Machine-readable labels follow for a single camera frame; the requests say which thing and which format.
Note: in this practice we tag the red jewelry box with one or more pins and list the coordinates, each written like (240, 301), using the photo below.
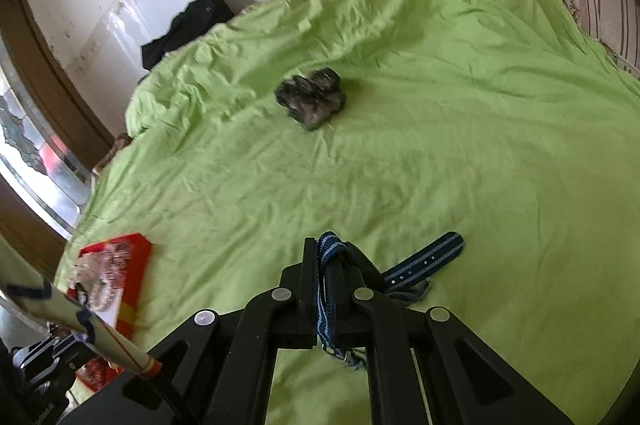
(135, 265)

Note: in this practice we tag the green bed sheet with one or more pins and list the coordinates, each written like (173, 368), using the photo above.
(400, 155)

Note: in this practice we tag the brown wooden door frame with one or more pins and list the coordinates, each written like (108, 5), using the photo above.
(55, 70)

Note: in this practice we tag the white metal bed rail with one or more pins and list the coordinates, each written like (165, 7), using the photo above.
(627, 62)

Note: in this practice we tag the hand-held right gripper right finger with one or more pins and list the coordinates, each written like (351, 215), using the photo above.
(346, 305)

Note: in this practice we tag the brown patterned cloth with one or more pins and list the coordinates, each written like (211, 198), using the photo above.
(111, 152)

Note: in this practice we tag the black garment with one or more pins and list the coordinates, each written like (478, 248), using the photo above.
(190, 30)

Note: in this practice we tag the dark camouflage scrunchie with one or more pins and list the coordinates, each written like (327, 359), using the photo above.
(311, 102)

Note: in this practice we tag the glass door panel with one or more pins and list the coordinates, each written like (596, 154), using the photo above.
(35, 155)

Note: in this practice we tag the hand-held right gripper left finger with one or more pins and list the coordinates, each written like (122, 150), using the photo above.
(306, 305)

